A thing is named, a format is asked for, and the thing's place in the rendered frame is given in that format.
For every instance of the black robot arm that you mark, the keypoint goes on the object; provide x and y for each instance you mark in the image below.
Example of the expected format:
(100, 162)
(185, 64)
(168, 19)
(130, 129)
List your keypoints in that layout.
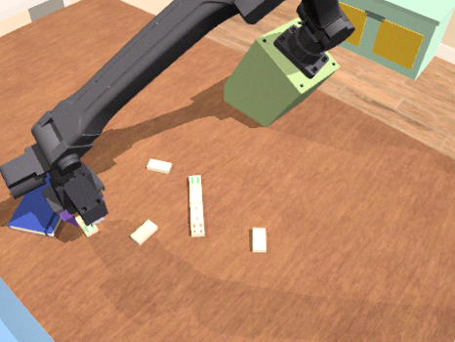
(65, 133)

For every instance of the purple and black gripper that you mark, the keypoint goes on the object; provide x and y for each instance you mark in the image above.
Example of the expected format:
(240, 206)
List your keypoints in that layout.
(56, 206)

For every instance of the blue notebook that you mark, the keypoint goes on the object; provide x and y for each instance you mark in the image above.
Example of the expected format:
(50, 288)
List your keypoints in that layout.
(35, 215)

